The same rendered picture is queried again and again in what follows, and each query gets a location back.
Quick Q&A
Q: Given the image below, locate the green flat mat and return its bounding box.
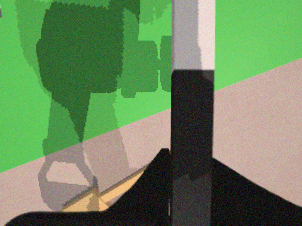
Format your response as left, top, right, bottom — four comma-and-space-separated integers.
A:
0, 0, 302, 173

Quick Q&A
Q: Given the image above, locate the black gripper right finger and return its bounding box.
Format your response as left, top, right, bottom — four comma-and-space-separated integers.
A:
211, 158, 302, 226

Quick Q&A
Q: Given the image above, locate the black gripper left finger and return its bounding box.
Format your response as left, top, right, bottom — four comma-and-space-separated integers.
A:
4, 148, 170, 226

